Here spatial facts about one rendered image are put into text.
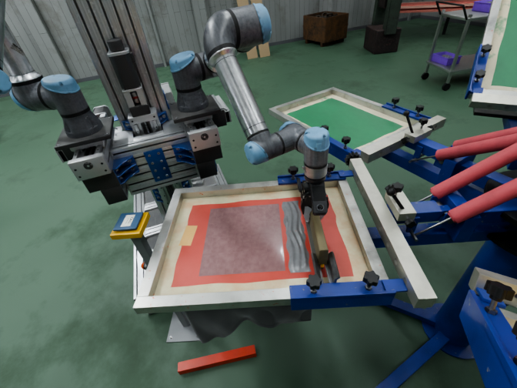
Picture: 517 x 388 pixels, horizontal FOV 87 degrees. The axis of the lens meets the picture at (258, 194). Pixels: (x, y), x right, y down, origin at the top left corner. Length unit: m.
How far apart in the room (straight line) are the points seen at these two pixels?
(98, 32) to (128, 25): 0.13
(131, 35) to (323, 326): 1.86
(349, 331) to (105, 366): 1.49
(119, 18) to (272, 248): 1.15
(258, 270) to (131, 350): 1.31
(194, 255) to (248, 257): 0.21
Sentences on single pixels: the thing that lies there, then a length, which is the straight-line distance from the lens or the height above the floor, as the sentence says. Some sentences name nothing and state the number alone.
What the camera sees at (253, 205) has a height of 0.95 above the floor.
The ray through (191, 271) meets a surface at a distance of 1.03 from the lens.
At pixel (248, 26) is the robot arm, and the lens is 0.99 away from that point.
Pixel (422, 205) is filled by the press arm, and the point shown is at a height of 1.04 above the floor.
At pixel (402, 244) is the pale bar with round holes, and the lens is 0.99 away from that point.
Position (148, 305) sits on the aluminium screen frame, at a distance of 0.97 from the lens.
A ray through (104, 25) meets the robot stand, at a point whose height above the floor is 1.62.
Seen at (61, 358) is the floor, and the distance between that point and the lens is 2.34.
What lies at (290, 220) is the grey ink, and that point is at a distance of 1.11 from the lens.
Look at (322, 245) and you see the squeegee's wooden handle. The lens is 0.91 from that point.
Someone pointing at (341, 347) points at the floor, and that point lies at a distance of 1.90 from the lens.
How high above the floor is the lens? 1.76
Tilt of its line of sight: 40 degrees down
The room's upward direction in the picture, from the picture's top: 7 degrees counter-clockwise
